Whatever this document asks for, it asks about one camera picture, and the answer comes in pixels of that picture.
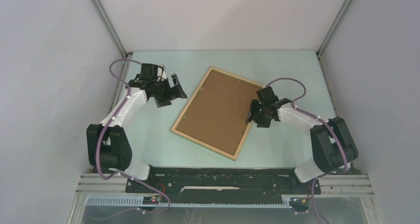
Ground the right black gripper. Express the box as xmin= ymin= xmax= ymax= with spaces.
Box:
xmin=245 ymin=99 xmax=272 ymax=129

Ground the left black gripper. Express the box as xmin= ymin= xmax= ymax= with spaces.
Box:
xmin=151 ymin=74 xmax=186 ymax=108

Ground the wooden picture frame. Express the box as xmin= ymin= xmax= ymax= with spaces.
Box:
xmin=170 ymin=66 xmax=266 ymax=162

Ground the brown backing board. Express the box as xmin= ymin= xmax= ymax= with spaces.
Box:
xmin=175 ymin=69 xmax=264 ymax=158

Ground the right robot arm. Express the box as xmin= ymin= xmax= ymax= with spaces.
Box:
xmin=247 ymin=86 xmax=359 ymax=193

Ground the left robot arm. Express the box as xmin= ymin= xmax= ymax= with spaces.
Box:
xmin=86 ymin=63 xmax=187 ymax=193

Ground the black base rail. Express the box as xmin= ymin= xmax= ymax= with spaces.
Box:
xmin=125 ymin=167 xmax=321 ymax=204

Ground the left aluminium corner post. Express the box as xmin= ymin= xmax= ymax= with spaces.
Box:
xmin=90 ymin=0 xmax=128 ymax=58

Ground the aluminium corner post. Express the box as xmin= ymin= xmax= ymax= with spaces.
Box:
xmin=316 ymin=0 xmax=354 ymax=59
xmin=90 ymin=0 xmax=128 ymax=58

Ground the white cable duct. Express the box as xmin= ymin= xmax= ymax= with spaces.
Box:
xmin=86 ymin=195 xmax=297 ymax=208

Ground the right aluminium corner post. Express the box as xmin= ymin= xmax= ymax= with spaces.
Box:
xmin=316 ymin=0 xmax=354 ymax=59

